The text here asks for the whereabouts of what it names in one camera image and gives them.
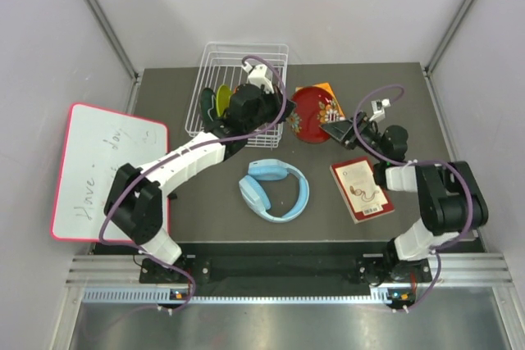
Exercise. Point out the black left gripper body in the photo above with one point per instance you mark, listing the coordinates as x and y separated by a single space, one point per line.
270 111

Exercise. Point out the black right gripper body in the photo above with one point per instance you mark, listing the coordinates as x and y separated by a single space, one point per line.
363 129

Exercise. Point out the red floral plate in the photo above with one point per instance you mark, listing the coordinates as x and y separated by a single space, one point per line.
315 107

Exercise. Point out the lime green plate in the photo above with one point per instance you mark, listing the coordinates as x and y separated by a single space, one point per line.
223 97

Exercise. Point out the dark teal plate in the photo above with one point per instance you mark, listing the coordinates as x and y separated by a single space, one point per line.
207 102

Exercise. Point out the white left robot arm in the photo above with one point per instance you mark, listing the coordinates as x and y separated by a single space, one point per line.
138 193

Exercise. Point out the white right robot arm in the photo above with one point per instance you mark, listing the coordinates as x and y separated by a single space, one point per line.
449 199

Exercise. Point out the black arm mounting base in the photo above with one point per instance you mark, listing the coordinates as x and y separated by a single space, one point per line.
354 262

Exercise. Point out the orange paperback book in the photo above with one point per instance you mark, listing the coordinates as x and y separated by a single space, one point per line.
326 89

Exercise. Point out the red bordered book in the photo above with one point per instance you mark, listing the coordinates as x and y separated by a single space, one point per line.
364 199

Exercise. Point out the light blue headphones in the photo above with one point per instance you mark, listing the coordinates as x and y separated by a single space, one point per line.
256 197

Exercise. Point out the pink framed whiteboard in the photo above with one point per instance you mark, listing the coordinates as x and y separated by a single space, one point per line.
97 143

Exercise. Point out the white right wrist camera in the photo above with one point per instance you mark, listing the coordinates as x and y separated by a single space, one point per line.
379 109

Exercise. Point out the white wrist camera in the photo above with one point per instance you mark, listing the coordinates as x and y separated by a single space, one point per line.
259 76
379 109

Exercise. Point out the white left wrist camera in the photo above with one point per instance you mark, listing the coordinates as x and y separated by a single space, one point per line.
259 76

